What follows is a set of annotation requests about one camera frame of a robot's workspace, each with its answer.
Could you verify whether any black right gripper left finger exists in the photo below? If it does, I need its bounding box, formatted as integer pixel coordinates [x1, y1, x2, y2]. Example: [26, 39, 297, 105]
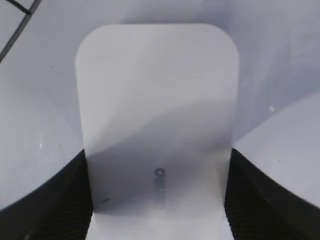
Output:
[0, 151, 93, 240]

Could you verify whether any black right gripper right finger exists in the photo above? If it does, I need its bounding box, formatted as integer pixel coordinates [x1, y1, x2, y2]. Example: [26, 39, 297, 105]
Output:
[224, 149, 320, 240]

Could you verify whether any white eraser with black felt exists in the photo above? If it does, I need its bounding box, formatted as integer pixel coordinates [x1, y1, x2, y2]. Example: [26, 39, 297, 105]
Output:
[75, 23, 240, 240]

